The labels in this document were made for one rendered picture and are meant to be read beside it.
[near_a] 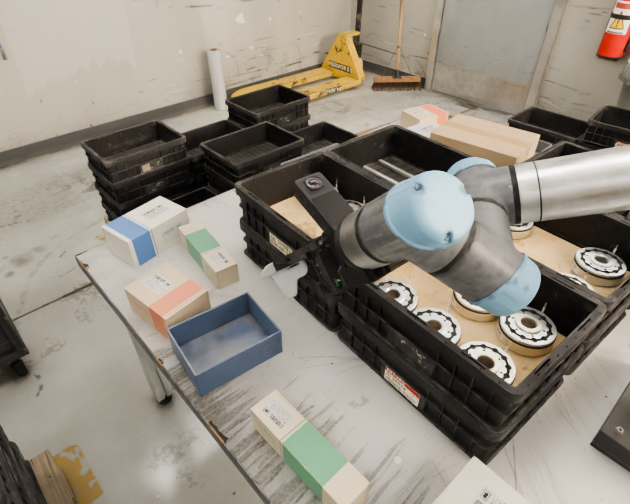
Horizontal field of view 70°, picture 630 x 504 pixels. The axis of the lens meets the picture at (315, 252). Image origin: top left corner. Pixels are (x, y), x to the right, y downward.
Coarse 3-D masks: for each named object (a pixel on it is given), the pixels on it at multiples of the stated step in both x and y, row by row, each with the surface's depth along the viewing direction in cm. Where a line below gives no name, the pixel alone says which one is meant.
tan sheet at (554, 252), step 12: (516, 240) 111; (528, 240) 111; (540, 240) 111; (552, 240) 111; (564, 240) 111; (528, 252) 108; (540, 252) 108; (552, 252) 108; (564, 252) 108; (576, 252) 108; (552, 264) 104; (564, 264) 104; (624, 276) 101; (600, 288) 98; (612, 288) 98
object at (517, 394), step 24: (360, 288) 86; (576, 288) 83; (408, 312) 79; (600, 312) 79; (432, 336) 75; (576, 336) 74; (456, 360) 72; (552, 360) 71; (504, 384) 67; (528, 384) 67
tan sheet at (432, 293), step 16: (400, 272) 102; (416, 272) 102; (416, 288) 98; (432, 288) 98; (448, 288) 98; (432, 304) 94; (448, 304) 94; (464, 320) 91; (496, 320) 91; (464, 336) 87; (480, 336) 87; (496, 336) 87; (560, 336) 87; (512, 352) 84; (528, 368) 81
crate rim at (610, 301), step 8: (608, 216) 102; (624, 224) 100; (528, 256) 91; (536, 264) 89; (552, 272) 87; (568, 280) 85; (624, 280) 85; (584, 288) 83; (616, 288) 83; (624, 288) 83; (600, 296) 82; (608, 296) 82; (616, 296) 82; (608, 304) 81
